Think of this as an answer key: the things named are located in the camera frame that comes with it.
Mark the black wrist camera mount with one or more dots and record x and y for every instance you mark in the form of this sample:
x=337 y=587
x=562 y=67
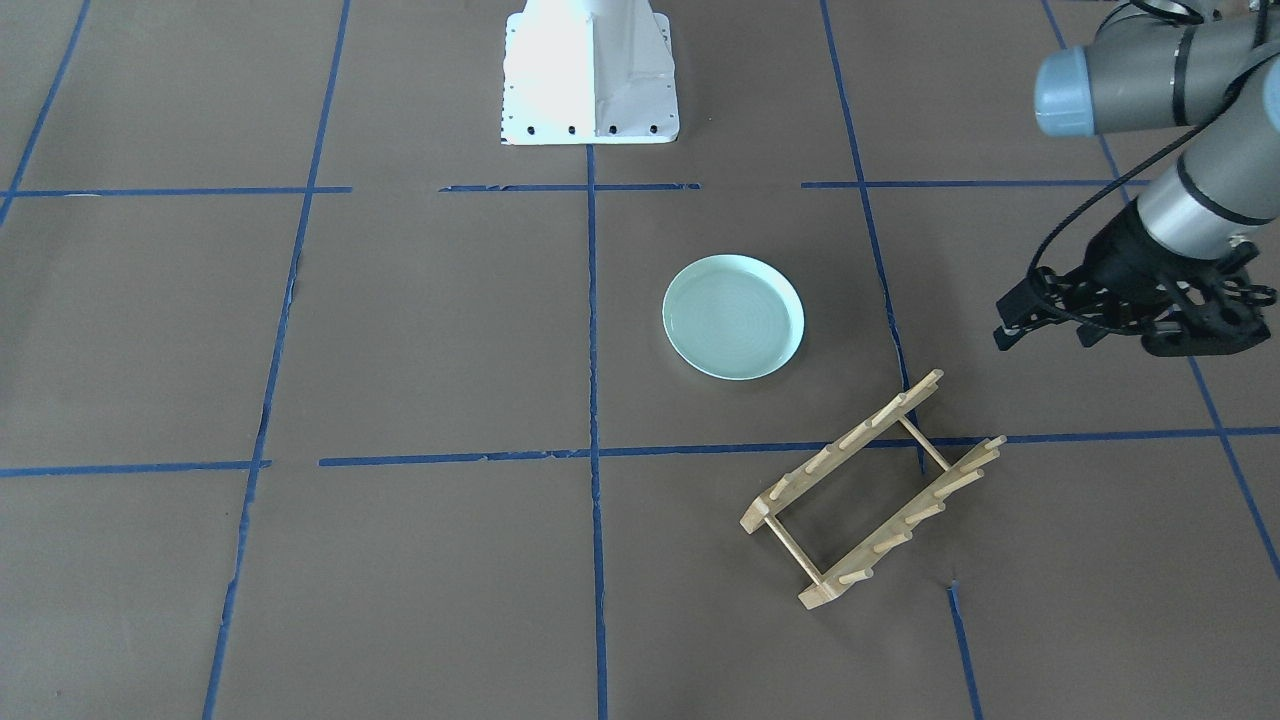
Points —
x=1213 y=307

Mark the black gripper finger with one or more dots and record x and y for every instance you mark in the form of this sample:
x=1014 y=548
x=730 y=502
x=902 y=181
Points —
x=1024 y=309

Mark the wooden dish rack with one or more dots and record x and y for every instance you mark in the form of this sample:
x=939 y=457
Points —
x=863 y=494

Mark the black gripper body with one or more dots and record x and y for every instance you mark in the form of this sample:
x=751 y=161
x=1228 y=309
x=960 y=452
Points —
x=1118 y=254

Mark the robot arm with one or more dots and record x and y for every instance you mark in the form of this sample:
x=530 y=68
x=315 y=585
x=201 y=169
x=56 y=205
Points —
x=1172 y=64

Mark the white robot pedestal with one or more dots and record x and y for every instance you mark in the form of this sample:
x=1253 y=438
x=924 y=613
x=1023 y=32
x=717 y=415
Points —
x=582 y=72

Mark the mint green plate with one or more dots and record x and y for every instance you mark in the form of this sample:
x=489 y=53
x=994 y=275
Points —
x=733 y=317

